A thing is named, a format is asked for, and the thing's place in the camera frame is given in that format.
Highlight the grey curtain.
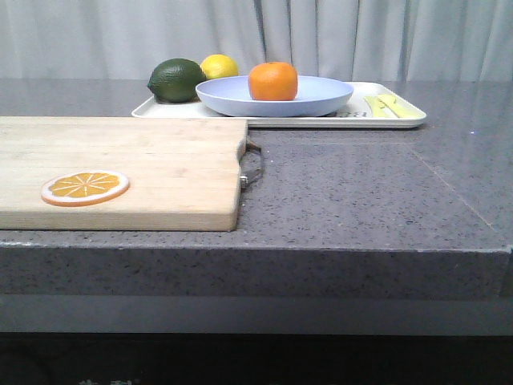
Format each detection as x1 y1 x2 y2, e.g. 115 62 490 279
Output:
1 1 512 81

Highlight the cream white tray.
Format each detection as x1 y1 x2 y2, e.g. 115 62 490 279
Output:
131 82 426 130

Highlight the orange fruit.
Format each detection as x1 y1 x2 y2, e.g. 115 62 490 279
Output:
248 62 298 101

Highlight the dark green lime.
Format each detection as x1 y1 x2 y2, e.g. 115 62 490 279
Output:
147 58 206 103

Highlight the wooden cutting board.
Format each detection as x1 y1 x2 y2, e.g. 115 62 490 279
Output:
1 116 248 231

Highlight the light blue plate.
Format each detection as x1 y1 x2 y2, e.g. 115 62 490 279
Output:
195 75 355 118

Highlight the orange slice coaster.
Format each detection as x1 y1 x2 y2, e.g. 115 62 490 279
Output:
40 170 130 207

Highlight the yellow lemon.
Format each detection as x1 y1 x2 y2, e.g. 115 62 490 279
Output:
200 54 239 80

